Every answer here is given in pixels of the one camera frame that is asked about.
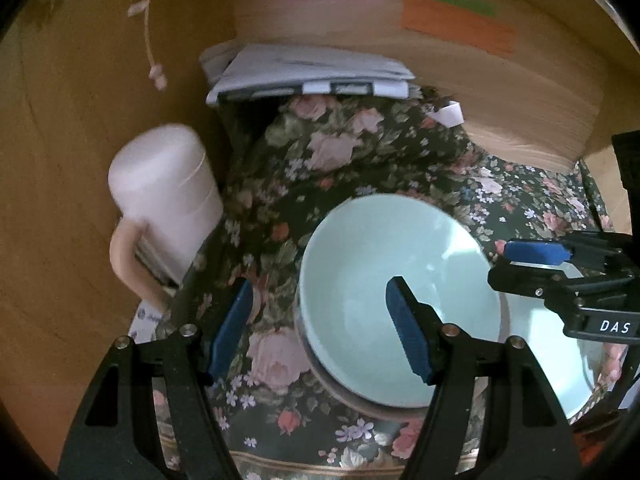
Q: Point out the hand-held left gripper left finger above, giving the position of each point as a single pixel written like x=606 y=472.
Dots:
x=230 y=335

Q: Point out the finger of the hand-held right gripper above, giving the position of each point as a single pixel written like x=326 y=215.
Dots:
x=537 y=252
x=525 y=282

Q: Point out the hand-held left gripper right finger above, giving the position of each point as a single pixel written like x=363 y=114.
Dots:
x=407 y=330

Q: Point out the pale green plate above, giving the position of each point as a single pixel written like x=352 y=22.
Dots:
x=540 y=360

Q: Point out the pale green bowl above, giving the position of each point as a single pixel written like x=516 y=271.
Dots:
x=350 y=270

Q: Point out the white printed packet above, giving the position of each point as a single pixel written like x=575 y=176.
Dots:
x=147 y=322

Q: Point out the dark floral cloth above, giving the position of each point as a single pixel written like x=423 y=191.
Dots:
x=325 y=160

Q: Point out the coloured sticky notes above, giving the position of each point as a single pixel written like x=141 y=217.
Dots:
x=460 y=25

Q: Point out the stack of white papers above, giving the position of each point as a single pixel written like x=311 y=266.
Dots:
x=300 y=67

